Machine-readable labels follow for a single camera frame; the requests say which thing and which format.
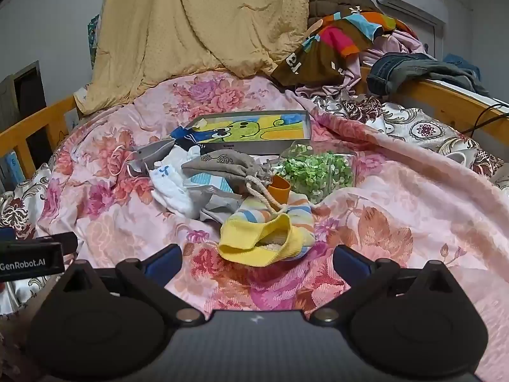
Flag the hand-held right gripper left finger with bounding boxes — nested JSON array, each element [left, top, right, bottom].
[[52, 244, 207, 325]]

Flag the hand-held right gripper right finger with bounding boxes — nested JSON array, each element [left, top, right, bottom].
[[308, 244, 462, 325]]

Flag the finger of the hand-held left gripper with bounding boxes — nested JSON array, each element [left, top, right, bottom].
[[38, 231, 79, 265]]

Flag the white gauze towel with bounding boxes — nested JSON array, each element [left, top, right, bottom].
[[147, 145, 203, 219]]

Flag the striped sock with yellow cuff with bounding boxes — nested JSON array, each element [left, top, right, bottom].
[[219, 191, 317, 267]]

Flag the orange elastic band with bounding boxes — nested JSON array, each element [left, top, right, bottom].
[[267, 175, 292, 204]]

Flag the grey face mask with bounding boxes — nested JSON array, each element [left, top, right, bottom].
[[111, 139, 178, 178]]

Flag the grey drawstring pouch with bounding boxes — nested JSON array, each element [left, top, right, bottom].
[[181, 150, 287, 211]]

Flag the blue yellow sock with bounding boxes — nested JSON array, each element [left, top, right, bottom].
[[170, 124, 205, 146]]

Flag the grey box with cartoon print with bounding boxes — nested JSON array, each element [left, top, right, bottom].
[[175, 110, 313, 156]]

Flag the pink floral blanket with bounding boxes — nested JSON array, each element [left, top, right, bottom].
[[36, 69, 509, 382]]

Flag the glass jar of green stars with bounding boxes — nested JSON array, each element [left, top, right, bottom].
[[276, 139, 358, 204]]

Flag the light blue packet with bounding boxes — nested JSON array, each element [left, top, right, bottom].
[[0, 151, 18, 181]]

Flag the white red brocade bedsheet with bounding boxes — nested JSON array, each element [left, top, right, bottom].
[[0, 93, 509, 315]]

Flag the blue jeans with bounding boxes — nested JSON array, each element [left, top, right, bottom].
[[366, 53, 438, 96]]

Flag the brown colourful striped garment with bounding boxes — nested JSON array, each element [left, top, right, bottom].
[[270, 6, 418, 88]]

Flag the dark grey garment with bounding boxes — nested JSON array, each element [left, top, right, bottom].
[[422, 59, 492, 97]]

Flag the pale pink garment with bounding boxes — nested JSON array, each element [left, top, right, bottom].
[[294, 32, 428, 98]]

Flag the blue cloth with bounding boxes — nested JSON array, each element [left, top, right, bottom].
[[443, 53, 482, 80]]

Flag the beige yellow quilt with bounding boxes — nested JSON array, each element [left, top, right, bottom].
[[73, 0, 309, 114]]

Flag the wooden bed frame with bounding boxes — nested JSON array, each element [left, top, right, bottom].
[[0, 66, 509, 186]]

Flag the teal wall poster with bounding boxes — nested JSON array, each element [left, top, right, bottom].
[[87, 14, 101, 70]]

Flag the black cable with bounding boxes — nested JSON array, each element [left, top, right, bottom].
[[471, 103, 509, 136]]

